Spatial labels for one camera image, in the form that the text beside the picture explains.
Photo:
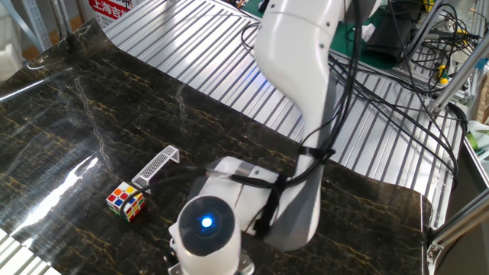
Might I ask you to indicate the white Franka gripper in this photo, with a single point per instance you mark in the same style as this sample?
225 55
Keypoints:
246 266

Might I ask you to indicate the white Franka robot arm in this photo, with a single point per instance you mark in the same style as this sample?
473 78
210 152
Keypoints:
294 68

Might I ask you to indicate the colourful Rubik's cube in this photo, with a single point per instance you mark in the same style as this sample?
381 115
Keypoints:
125 200

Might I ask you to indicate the black marble-pattern mat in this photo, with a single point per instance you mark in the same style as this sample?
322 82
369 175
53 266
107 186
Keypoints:
95 133

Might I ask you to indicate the green cutting mat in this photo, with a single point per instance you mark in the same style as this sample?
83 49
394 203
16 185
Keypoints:
344 42

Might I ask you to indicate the green tape roll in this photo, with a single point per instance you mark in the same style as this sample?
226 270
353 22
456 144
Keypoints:
475 141

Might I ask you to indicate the black fabric pouch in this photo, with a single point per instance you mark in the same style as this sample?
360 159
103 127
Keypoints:
389 38

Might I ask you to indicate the yellow-green screwdriver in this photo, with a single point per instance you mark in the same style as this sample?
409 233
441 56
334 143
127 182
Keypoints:
443 74

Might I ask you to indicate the red-white printed carton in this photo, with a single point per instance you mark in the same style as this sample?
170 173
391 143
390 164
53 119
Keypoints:
111 10

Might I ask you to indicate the grey aluminium frame corner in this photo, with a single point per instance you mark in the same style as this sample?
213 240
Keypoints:
458 225

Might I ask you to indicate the slanted aluminium profile post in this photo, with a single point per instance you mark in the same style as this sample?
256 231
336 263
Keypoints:
458 78

